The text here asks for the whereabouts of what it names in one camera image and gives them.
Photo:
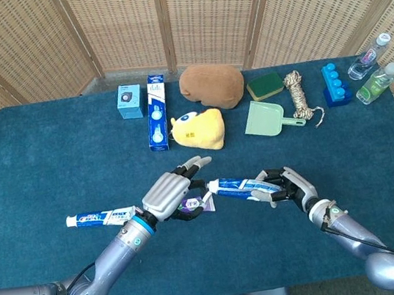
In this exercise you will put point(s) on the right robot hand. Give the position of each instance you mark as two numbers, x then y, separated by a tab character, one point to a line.
299	186

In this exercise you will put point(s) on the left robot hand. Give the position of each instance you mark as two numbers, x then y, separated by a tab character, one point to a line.
167	194

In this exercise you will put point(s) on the blue and white toothpaste tube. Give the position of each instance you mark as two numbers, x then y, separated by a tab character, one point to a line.
236	188

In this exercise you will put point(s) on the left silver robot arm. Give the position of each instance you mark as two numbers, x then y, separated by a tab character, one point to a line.
113	258

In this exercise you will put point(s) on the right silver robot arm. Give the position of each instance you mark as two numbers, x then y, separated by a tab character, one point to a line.
359	238

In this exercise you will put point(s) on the purple toothpaste tube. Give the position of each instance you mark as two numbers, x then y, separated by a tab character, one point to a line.
192	204

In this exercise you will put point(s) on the Crest toothpaste tube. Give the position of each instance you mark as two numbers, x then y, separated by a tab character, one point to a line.
93	219

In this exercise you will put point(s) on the blue toothpaste carton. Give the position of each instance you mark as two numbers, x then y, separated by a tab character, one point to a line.
157	116

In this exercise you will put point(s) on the yellow plush toy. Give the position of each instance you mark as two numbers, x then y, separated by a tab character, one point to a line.
202	132

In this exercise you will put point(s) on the light green dustpan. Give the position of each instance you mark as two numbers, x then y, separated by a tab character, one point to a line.
263	119

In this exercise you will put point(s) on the teal table cover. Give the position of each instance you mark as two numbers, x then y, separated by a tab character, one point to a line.
236	260

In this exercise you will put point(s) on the light blue small box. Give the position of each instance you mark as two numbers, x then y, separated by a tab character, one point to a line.
129	102

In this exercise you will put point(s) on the blue toy building block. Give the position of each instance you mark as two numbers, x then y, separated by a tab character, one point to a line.
336	87

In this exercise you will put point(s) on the green and yellow sponge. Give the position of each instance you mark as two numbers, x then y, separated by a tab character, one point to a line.
265	86

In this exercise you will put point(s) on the brown plush toy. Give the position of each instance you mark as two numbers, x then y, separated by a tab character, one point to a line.
213	85

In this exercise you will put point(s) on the green liquid bottle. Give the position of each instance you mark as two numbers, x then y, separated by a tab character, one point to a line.
375	85

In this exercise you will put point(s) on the clear water bottle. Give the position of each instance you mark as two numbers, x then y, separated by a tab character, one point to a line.
364	61

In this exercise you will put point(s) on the wicker folding screen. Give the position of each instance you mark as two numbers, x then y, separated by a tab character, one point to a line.
126	24

